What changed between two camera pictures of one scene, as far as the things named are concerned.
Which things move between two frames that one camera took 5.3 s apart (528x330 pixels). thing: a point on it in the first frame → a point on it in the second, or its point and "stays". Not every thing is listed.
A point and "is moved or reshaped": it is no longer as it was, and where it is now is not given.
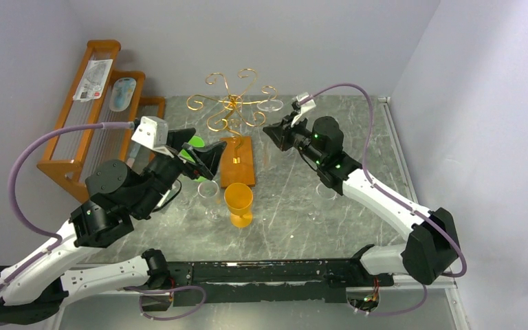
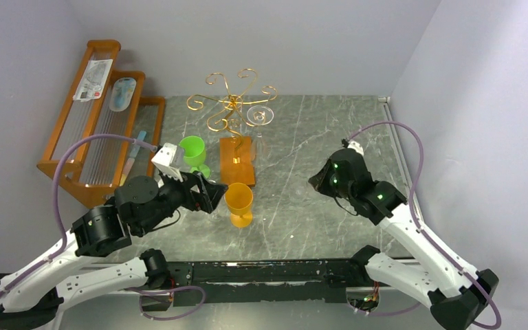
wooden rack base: (236, 161) stays
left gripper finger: (207, 157) → (212, 192)
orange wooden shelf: (98, 95) stays
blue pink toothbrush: (134, 152) stays
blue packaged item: (123, 91) stays
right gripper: (287, 137) → (326, 181)
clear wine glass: (267, 148) is moved or reshaped
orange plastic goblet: (239, 199) stays
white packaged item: (93, 80) stays
